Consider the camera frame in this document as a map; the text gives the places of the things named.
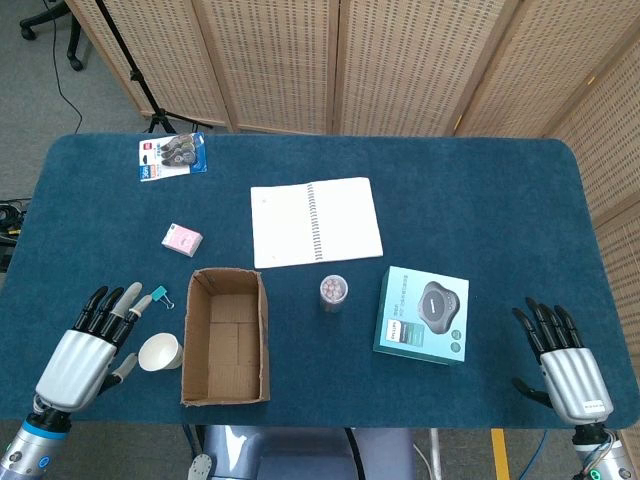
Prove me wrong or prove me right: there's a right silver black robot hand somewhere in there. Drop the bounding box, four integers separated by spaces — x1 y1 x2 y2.
510 297 615 427

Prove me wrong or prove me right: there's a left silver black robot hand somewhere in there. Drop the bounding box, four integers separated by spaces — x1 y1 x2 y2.
33 281 154 414

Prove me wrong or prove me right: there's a green binder clip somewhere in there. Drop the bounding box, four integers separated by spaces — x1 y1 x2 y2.
151 285 176 310

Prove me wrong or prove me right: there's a white paper cup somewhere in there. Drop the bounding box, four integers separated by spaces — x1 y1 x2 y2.
137 333 184 373

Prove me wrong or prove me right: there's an open cardboard box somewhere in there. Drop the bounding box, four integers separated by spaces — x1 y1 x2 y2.
180 267 272 407

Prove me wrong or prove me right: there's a pink tissue pack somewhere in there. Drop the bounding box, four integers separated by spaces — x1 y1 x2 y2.
160 222 205 259

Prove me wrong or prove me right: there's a teal speaker product box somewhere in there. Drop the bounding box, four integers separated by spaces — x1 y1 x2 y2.
372 265 470 366

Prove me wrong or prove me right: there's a metal table leg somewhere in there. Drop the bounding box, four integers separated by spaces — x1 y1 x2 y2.
428 428 443 480

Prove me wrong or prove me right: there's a blue table cloth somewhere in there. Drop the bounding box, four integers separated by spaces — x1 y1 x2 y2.
0 132 640 431

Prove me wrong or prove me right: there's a correction tape blister pack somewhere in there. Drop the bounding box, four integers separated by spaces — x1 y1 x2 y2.
138 131 209 183

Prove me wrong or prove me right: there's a grey robot torso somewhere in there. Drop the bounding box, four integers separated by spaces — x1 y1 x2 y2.
187 424 416 480

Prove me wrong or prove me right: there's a clear jar of pencils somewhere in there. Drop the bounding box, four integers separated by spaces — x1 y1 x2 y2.
319 274 350 315

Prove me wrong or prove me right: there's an open spiral notebook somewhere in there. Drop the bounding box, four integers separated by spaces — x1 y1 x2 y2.
249 176 385 270

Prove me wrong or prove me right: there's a black tripod stand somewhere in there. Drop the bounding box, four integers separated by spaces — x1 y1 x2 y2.
94 0 214 135

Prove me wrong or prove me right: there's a black office chair base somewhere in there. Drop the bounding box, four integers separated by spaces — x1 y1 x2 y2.
19 0 85 72

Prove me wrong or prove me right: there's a blue cable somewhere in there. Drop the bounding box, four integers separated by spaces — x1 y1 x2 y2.
533 429 552 480

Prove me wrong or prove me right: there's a black cable bundle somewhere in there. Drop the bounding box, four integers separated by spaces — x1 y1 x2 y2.
0 198 32 272

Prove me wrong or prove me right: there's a thin black floor cable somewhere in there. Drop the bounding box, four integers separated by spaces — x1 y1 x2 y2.
51 27 84 134

